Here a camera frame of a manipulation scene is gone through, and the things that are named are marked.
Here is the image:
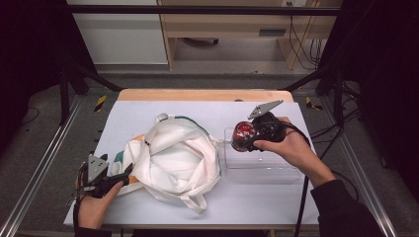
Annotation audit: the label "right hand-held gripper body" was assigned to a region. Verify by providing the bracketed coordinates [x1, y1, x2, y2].
[247, 99, 289, 146]

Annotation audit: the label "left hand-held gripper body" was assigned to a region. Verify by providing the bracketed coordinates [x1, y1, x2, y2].
[78, 153, 117, 199]

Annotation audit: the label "red patterned can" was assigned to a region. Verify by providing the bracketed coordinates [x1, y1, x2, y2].
[230, 120, 259, 153]

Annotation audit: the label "clear plastic tray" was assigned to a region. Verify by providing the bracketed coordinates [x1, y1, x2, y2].
[223, 126, 302, 186]

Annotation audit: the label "white patterned tote bag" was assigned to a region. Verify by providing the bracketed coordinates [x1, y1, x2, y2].
[108, 113, 222, 215]

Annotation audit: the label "person's right hand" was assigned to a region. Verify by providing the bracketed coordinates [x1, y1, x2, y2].
[253, 116, 326, 182]

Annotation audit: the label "person's left hand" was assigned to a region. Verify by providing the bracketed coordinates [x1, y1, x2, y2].
[75, 171, 125, 231]

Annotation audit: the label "white table mat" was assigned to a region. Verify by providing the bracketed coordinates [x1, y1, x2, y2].
[63, 100, 320, 227]

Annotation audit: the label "black object under desk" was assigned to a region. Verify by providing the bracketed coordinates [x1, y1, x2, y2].
[182, 37, 220, 46]

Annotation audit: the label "wooden desk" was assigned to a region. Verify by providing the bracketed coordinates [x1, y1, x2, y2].
[157, 0, 344, 71]

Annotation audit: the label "black curtain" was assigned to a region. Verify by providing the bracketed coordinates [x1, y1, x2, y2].
[0, 0, 97, 156]
[317, 0, 419, 196]

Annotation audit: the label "white cabinet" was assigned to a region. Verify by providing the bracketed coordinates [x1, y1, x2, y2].
[65, 0, 169, 66]

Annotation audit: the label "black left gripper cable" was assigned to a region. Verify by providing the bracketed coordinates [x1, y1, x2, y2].
[67, 162, 86, 233]

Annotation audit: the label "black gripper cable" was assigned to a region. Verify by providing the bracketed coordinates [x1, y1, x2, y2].
[67, 162, 86, 233]
[280, 120, 313, 237]

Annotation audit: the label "aluminium rail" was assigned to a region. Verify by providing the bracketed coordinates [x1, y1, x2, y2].
[320, 95, 399, 237]
[0, 95, 83, 237]

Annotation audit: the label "black frame strut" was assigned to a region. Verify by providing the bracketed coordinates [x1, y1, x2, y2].
[58, 62, 124, 126]
[280, 62, 345, 126]

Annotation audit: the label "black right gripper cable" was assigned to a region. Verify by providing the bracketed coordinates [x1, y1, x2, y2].
[280, 120, 313, 237]

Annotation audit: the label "thin black floor cable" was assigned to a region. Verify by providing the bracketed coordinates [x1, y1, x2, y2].
[21, 106, 41, 126]

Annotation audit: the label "black hanging cables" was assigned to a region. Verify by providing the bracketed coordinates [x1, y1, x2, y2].
[288, 2, 327, 71]

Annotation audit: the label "black horizontal frame bar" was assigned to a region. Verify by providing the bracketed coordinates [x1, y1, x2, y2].
[65, 4, 342, 17]

